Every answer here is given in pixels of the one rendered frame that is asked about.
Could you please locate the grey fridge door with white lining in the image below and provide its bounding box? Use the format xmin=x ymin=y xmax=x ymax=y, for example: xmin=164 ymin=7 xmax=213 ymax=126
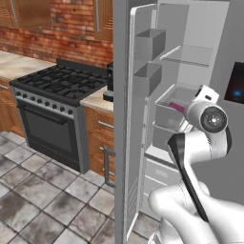
xmin=112 ymin=0 xmax=160 ymax=244

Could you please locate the grey door bin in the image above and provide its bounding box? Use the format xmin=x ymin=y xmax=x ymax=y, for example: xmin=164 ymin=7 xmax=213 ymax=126
xmin=134 ymin=28 xmax=167 ymax=70
xmin=133 ymin=62 xmax=163 ymax=98

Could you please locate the grey fridge door with dispenser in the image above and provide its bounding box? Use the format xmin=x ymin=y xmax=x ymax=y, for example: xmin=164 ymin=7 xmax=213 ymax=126
xmin=192 ymin=0 xmax=244 ymax=206

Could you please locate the wooden base cabinet with drawers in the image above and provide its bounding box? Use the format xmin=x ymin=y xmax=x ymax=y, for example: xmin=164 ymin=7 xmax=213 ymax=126
xmin=82 ymin=106 xmax=115 ymax=183

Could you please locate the clear fridge drawer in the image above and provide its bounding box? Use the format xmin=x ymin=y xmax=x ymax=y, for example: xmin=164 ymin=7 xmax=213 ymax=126
xmin=152 ymin=125 xmax=193 ymax=153
xmin=154 ymin=85 xmax=205 ymax=132

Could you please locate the black coffee machine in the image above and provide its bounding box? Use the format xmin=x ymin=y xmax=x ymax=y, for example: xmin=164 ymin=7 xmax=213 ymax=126
xmin=102 ymin=61 xmax=114 ymax=103

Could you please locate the pink object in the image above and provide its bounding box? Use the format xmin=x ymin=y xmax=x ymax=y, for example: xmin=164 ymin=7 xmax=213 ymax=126
xmin=168 ymin=101 xmax=186 ymax=113

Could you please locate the black and grey stove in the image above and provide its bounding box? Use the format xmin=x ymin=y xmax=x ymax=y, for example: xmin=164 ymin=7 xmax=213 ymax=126
xmin=9 ymin=58 xmax=111 ymax=174

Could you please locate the white fridge bottom drawer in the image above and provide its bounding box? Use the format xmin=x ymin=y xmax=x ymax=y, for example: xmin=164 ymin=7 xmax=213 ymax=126
xmin=140 ymin=156 xmax=183 ymax=221

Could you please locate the glass fridge shelf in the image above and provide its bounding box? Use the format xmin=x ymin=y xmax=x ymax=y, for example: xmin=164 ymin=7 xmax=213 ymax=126
xmin=159 ymin=45 xmax=214 ymax=69

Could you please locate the black dispenser panel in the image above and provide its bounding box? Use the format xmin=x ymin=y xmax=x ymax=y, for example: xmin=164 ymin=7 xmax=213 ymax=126
xmin=223 ymin=61 xmax=244 ymax=105

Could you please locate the grey fridge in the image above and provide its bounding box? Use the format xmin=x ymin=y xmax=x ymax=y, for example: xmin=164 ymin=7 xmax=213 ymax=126
xmin=112 ymin=0 xmax=244 ymax=223

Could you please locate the grey fridge door handle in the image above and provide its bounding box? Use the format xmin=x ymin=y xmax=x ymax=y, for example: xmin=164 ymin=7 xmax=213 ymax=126
xmin=102 ymin=145 xmax=116 ymax=189

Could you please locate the wooden wall cupboard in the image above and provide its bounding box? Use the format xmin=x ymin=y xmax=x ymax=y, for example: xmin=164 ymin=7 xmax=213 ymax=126
xmin=93 ymin=0 xmax=114 ymax=43
xmin=0 ymin=0 xmax=52 ymax=30

